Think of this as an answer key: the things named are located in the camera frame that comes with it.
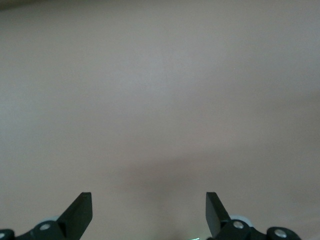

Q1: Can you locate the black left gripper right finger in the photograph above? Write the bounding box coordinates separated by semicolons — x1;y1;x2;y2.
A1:
205;191;302;240

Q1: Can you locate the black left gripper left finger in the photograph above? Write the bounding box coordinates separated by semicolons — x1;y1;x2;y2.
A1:
0;191;93;240

